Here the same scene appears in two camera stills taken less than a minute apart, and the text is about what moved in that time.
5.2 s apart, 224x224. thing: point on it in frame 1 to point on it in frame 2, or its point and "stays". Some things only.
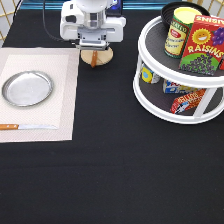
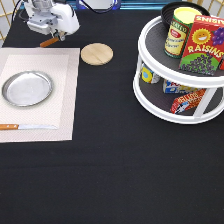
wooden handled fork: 94,58 to 61,38
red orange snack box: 186,101 stays
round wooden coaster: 103,56 stays
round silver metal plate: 27,88 stays
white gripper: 90,28 to 60,17
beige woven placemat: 57,111 stays
